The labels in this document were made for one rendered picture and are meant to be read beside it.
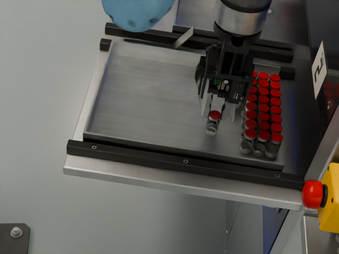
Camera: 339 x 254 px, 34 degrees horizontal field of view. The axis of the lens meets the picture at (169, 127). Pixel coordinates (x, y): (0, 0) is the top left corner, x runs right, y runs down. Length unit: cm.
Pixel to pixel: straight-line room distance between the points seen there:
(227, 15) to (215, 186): 29
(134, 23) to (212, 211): 140
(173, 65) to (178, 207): 94
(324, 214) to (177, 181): 25
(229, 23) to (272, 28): 50
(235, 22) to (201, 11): 51
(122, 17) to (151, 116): 38
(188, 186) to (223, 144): 12
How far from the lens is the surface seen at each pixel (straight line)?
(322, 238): 92
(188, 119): 101
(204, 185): 92
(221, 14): 79
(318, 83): 96
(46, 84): 238
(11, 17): 276
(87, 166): 93
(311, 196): 79
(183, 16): 126
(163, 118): 101
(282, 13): 134
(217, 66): 84
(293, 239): 100
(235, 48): 79
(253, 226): 135
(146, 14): 64
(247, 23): 78
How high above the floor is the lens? 160
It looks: 46 degrees down
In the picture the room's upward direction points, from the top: 9 degrees clockwise
